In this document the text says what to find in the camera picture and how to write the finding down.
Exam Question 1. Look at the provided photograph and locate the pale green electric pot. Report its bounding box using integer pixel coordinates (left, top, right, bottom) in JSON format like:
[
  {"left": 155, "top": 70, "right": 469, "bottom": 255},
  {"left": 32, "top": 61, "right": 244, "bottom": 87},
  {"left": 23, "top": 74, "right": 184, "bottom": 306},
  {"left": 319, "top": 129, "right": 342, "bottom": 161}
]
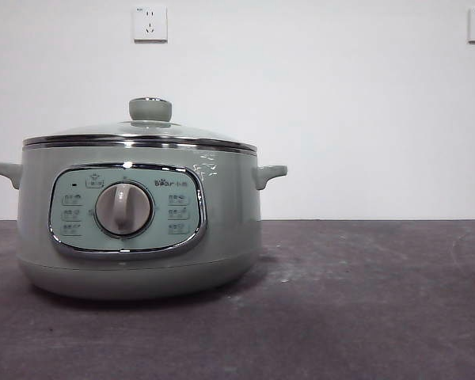
[{"left": 0, "top": 141, "right": 288, "bottom": 301}]

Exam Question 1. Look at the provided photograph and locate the glass lid with green knob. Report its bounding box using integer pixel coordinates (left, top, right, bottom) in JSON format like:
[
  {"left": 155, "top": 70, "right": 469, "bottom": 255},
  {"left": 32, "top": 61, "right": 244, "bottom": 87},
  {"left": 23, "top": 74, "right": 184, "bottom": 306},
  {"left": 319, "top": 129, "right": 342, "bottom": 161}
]
[{"left": 22, "top": 97, "right": 257, "bottom": 154}]

